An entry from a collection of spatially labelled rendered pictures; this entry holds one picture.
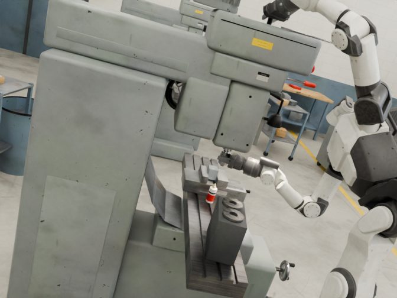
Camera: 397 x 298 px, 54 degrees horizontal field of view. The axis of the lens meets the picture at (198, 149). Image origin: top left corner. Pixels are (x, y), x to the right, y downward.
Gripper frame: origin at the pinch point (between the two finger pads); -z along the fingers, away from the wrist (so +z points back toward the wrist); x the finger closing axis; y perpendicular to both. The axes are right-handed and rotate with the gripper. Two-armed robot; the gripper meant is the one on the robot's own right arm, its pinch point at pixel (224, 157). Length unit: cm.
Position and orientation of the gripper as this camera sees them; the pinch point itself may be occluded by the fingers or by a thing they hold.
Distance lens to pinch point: 192.7
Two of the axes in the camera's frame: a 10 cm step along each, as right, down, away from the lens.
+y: -2.6, 9.1, 3.3
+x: -2.6, 2.7, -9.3
